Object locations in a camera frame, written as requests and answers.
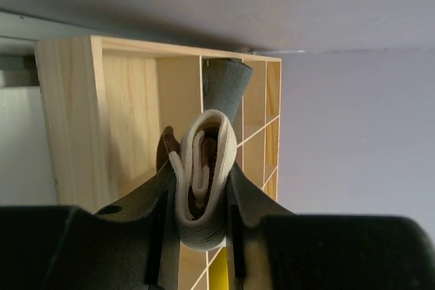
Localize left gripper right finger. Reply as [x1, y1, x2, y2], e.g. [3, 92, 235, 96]
[226, 165, 434, 289]

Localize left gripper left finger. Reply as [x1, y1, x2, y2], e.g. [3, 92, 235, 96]
[1, 164, 175, 289]

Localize cream and brown striped sock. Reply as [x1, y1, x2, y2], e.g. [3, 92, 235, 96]
[156, 109, 237, 251]

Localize mustard yellow rolled sock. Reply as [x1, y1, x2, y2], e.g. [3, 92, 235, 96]
[208, 247, 229, 290]

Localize wooden compartment tray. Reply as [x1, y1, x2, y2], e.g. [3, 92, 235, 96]
[33, 35, 283, 290]

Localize grey rolled sock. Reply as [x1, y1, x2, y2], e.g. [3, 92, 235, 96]
[202, 58, 254, 123]

